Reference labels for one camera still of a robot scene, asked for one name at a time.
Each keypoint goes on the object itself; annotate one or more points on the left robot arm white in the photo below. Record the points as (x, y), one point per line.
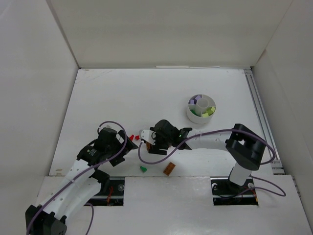
(83, 181)

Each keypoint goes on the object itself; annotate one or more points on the pale yellow-green lego brick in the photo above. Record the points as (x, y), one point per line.
(209, 112)

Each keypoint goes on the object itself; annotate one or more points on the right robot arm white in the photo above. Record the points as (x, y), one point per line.
(241, 143)

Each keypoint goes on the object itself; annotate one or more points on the small green lego piece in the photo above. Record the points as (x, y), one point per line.
(143, 169)

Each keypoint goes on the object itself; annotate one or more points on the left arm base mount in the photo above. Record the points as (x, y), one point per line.
(110, 195)

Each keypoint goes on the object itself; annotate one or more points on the white round divided container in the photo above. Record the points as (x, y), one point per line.
(201, 106)

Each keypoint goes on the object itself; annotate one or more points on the aluminium rail right edge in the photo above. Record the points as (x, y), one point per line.
(276, 164)

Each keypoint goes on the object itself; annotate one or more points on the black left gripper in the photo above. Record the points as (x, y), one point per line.
(122, 149)

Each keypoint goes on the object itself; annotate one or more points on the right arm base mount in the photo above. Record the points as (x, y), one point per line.
(227, 193)

